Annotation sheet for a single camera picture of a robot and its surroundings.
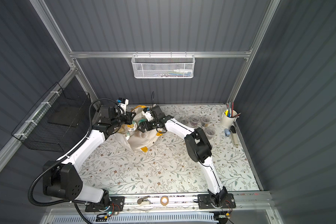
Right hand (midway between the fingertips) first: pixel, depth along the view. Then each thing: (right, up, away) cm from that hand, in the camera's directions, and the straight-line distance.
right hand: (144, 125), depth 93 cm
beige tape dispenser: (+4, -39, -19) cm, 44 cm away
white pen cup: (+59, +5, +6) cm, 60 cm away
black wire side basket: (-42, +2, -19) cm, 47 cm away
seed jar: (-3, +4, +4) cm, 6 cm away
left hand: (-2, +8, -11) cm, 14 cm away
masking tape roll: (+15, -40, -17) cm, 46 cm away
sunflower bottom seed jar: (-8, -1, +1) cm, 8 cm away
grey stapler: (+62, -7, +4) cm, 63 cm away
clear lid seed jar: (+44, +3, +10) cm, 45 cm away
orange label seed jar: (+35, +3, +10) cm, 37 cm away
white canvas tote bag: (-5, -10, +3) cm, 12 cm away
